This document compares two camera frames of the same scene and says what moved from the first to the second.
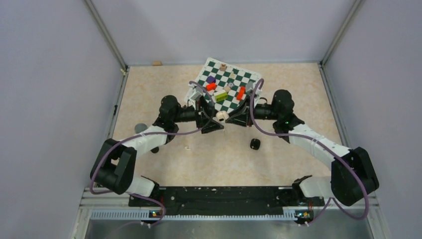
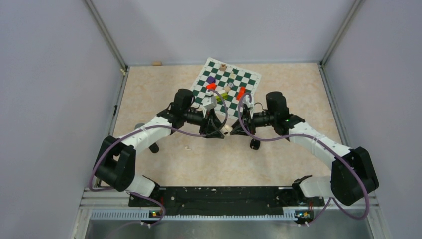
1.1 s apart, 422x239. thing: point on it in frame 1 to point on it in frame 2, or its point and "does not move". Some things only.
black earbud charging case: [255, 144] does not move
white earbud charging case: [222, 116] to [227, 130]
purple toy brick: [210, 79] does not move
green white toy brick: [221, 96] does not move
